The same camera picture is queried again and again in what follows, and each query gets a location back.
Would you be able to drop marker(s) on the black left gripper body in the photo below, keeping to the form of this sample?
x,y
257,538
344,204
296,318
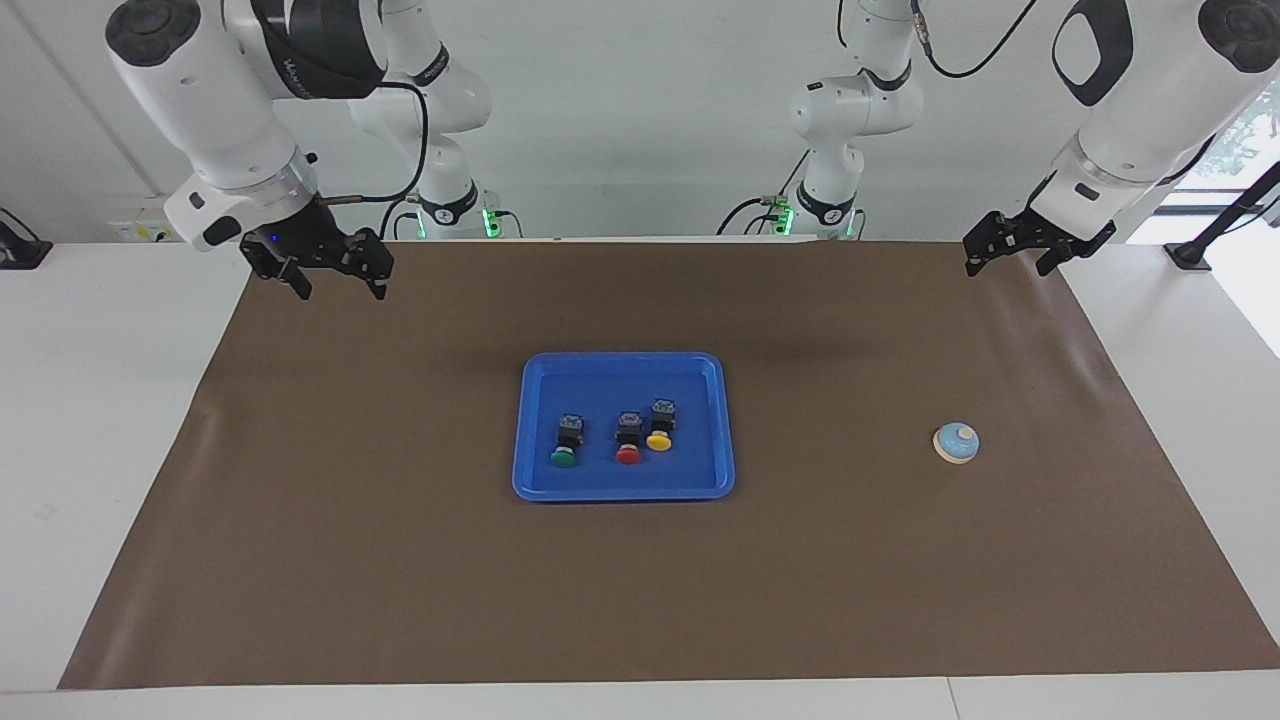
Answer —
x,y
1040,235

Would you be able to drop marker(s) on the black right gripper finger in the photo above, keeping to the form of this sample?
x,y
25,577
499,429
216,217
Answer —
x,y
258,260
374,255

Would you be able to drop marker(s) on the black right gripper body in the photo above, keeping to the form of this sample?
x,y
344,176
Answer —
x,y
300,235

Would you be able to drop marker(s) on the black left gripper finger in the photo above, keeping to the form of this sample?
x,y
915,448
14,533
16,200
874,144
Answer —
x,y
1090,245
983,238

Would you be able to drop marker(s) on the green push button switch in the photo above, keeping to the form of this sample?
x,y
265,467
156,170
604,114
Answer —
x,y
564,458

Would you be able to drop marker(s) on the red push button switch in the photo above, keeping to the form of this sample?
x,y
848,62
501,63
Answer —
x,y
628,455

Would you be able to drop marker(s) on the yellow push button switch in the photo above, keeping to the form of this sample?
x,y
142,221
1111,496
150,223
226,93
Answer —
x,y
659,441

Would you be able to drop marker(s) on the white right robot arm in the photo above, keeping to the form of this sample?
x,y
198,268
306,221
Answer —
x,y
210,100

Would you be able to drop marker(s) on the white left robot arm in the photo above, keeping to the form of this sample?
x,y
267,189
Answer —
x,y
1140,110

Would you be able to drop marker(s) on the light blue call bell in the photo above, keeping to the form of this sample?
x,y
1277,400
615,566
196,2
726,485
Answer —
x,y
957,442

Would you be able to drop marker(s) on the blue plastic tray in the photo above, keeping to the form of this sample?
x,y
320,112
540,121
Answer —
x,y
600,480

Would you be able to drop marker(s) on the bright window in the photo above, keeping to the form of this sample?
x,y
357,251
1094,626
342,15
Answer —
x,y
1250,130

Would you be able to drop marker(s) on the brown table mat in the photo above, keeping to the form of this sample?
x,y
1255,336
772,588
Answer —
x,y
640,600

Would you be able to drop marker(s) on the white wall socket strip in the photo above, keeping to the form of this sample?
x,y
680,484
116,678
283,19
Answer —
x,y
150,228

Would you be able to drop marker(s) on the black camera stand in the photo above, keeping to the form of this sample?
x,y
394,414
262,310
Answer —
x,y
1225,215

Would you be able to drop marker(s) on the black clamp mount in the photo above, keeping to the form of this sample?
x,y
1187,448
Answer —
x,y
20,250

